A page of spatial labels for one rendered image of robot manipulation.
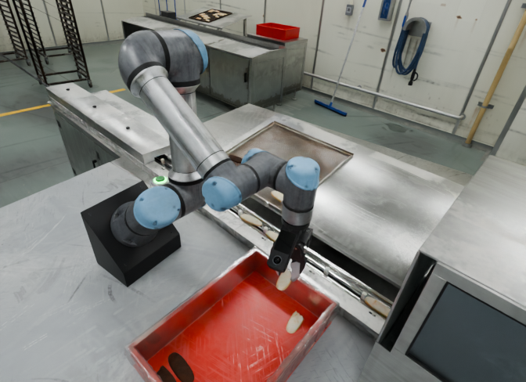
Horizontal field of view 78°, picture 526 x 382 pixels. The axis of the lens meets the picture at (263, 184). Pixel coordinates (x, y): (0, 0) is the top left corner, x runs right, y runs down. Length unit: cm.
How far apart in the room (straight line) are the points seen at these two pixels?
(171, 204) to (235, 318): 39
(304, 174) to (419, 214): 77
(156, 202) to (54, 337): 46
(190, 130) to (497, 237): 64
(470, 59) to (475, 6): 53
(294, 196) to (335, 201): 64
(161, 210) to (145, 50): 42
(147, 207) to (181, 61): 40
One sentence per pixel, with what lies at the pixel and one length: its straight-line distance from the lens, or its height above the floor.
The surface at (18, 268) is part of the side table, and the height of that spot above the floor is 82.
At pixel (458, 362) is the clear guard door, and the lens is 78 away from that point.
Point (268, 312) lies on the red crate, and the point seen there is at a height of 82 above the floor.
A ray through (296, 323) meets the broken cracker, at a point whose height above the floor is 83.
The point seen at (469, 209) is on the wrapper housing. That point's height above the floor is 130.
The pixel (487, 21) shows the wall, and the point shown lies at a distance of 451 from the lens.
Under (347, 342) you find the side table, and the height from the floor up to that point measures 82.
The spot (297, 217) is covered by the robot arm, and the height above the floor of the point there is 122.
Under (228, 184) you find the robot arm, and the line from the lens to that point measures 66.
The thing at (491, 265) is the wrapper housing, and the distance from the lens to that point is 68.
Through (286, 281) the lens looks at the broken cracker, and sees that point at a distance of 93.
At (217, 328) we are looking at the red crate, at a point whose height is 82.
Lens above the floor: 170
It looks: 34 degrees down
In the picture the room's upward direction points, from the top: 4 degrees clockwise
